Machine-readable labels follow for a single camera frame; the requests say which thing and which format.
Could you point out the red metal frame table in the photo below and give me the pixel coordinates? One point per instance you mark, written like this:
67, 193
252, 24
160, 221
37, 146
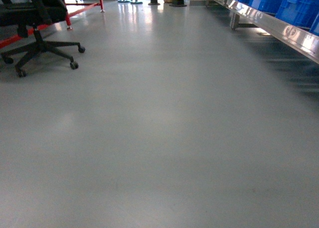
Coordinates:
85, 7

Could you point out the stainless steel rack frame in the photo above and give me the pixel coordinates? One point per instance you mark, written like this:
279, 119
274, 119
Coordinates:
297, 38

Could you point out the blue plastic crate right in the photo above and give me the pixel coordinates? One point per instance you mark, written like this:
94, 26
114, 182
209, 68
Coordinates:
301, 13

